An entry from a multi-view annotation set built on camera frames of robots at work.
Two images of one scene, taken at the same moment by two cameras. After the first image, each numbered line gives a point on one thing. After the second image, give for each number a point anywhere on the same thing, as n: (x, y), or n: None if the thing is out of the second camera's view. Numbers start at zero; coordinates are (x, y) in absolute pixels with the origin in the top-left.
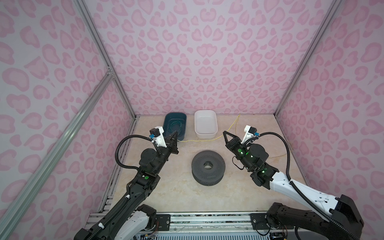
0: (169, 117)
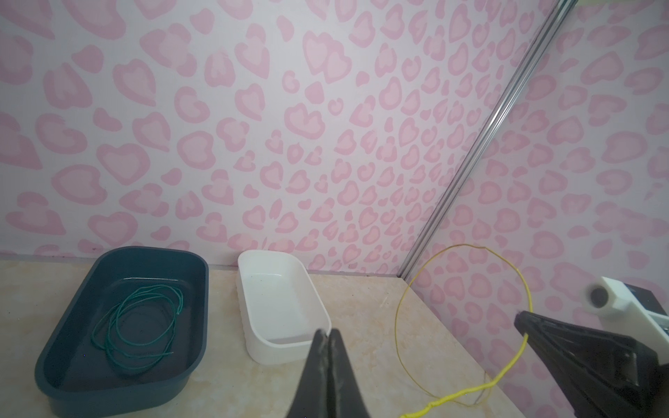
0: (130, 337)
